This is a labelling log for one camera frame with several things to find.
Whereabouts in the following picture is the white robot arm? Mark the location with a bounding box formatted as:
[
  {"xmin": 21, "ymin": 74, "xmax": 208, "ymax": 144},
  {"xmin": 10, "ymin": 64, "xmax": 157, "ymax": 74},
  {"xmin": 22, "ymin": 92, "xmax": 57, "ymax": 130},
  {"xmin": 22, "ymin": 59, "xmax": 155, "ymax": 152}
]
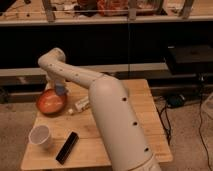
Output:
[{"xmin": 38, "ymin": 48, "xmax": 162, "ymax": 171}]

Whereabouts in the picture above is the orange ceramic bowl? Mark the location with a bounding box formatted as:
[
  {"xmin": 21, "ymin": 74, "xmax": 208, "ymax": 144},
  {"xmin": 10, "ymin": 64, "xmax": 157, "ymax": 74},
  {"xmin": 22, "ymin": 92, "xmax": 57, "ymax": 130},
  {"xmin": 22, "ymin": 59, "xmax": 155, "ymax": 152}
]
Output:
[{"xmin": 36, "ymin": 89, "xmax": 67, "ymax": 115}]

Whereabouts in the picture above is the white tube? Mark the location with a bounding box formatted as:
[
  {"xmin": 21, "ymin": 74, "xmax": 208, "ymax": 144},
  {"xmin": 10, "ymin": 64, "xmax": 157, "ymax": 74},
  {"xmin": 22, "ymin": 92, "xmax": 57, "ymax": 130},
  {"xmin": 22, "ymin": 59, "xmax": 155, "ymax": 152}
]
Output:
[{"xmin": 68, "ymin": 97, "xmax": 89, "ymax": 115}]

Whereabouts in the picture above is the white paper cup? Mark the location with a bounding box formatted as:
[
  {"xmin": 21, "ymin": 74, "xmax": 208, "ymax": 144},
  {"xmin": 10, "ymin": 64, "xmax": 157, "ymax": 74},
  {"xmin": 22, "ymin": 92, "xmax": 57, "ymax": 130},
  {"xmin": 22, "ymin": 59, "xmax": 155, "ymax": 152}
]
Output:
[{"xmin": 28, "ymin": 125, "xmax": 52, "ymax": 149}]

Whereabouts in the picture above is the black rectangular remote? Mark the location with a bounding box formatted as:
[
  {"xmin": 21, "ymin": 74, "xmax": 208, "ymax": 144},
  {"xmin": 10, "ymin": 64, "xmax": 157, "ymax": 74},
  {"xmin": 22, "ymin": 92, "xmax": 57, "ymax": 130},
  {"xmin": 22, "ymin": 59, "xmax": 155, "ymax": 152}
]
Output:
[{"xmin": 56, "ymin": 132, "xmax": 79, "ymax": 164}]

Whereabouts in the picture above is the cluttered shelf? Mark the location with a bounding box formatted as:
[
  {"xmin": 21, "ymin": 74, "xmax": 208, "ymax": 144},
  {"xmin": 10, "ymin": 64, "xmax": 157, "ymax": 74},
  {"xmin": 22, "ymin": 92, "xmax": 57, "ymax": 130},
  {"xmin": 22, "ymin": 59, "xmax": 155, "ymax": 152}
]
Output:
[{"xmin": 0, "ymin": 0, "xmax": 213, "ymax": 26}]

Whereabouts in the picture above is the black power adapter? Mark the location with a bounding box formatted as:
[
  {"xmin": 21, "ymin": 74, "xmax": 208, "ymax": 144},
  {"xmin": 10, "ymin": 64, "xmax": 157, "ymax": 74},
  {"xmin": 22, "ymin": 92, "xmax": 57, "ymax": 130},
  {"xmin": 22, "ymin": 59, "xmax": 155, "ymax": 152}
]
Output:
[{"xmin": 166, "ymin": 95, "xmax": 185, "ymax": 108}]

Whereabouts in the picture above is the black box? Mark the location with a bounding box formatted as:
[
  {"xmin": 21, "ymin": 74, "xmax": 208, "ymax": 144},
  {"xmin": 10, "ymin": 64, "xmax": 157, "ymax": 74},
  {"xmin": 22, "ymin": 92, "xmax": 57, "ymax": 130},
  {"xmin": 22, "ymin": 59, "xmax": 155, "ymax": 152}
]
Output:
[{"xmin": 164, "ymin": 45, "xmax": 213, "ymax": 75}]

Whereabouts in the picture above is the black cable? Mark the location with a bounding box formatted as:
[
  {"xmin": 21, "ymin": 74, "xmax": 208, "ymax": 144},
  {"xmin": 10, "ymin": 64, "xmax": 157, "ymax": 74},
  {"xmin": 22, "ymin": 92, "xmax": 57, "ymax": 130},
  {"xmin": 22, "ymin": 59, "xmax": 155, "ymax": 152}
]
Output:
[{"xmin": 197, "ymin": 74, "xmax": 213, "ymax": 164}]

